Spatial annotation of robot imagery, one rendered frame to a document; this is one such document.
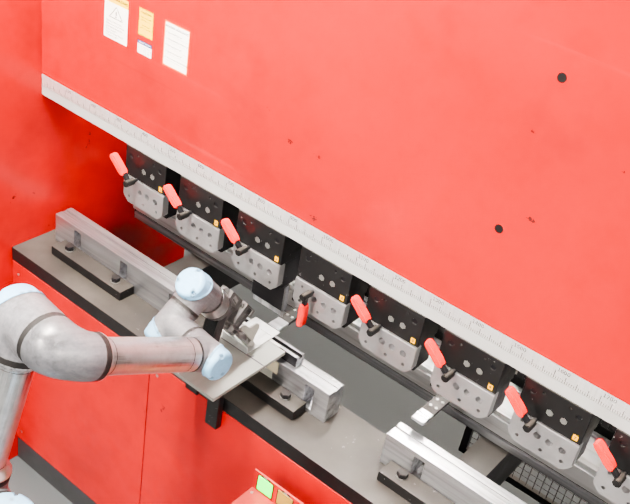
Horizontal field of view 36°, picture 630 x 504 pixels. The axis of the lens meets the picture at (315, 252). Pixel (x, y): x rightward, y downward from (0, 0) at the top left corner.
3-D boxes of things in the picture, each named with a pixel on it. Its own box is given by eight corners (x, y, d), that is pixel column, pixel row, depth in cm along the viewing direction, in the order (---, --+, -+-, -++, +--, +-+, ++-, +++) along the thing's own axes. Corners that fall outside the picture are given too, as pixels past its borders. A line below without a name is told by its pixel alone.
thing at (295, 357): (237, 329, 253) (238, 320, 252) (245, 324, 255) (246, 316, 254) (295, 367, 244) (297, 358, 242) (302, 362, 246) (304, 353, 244)
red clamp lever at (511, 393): (508, 389, 194) (531, 432, 194) (517, 380, 197) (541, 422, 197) (501, 392, 196) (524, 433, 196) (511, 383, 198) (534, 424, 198)
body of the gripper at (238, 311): (257, 312, 237) (239, 295, 226) (237, 341, 235) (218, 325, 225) (234, 298, 240) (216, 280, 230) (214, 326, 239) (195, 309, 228)
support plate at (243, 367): (159, 364, 234) (160, 360, 234) (233, 320, 253) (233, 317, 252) (213, 402, 226) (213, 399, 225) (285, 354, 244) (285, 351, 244)
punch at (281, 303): (250, 299, 246) (254, 269, 241) (255, 296, 248) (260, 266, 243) (279, 318, 242) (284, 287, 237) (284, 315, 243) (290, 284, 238)
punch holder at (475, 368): (427, 387, 214) (444, 329, 205) (447, 370, 219) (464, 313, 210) (484, 423, 207) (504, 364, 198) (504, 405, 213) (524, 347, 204)
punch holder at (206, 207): (174, 230, 250) (179, 175, 241) (197, 220, 256) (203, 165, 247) (216, 256, 243) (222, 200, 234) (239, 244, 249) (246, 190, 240)
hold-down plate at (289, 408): (206, 361, 255) (207, 352, 254) (220, 353, 259) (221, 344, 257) (291, 421, 241) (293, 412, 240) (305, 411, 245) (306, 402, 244)
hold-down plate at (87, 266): (51, 253, 285) (51, 245, 283) (65, 247, 288) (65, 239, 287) (119, 301, 271) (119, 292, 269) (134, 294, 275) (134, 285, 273)
